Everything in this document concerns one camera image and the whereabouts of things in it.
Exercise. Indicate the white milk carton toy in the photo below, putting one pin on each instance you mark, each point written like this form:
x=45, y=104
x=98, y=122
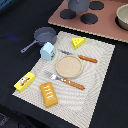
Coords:
x=47, y=52

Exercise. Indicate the yellow cheese wedge toy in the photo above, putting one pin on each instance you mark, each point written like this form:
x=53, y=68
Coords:
x=77, y=42

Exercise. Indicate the orange bread loaf toy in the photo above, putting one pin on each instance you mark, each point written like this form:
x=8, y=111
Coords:
x=48, y=94

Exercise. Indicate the yellow butter box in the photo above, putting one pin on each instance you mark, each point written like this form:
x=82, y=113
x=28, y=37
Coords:
x=24, y=81

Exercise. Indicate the dark grey pot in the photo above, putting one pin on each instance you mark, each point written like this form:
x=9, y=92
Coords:
x=78, y=5

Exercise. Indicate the round wooden plate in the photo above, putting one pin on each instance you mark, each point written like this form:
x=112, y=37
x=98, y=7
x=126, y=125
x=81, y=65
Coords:
x=69, y=66

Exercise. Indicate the beige woven placemat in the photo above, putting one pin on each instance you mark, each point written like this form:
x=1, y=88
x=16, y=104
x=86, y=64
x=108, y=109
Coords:
x=75, y=106

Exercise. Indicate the pink toy stove top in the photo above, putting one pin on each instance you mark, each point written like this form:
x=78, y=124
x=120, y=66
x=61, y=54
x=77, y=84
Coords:
x=104, y=27

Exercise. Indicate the beige bowl on stove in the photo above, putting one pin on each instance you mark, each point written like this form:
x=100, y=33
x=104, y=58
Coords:
x=122, y=14

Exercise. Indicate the toy fork wooden handle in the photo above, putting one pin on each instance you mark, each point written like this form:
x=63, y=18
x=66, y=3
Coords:
x=66, y=81

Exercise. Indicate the toy knife wooden handle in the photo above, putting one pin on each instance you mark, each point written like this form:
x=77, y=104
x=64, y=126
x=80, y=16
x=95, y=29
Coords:
x=80, y=56

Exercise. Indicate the grey saucepan with handle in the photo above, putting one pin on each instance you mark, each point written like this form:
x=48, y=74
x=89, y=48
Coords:
x=42, y=36

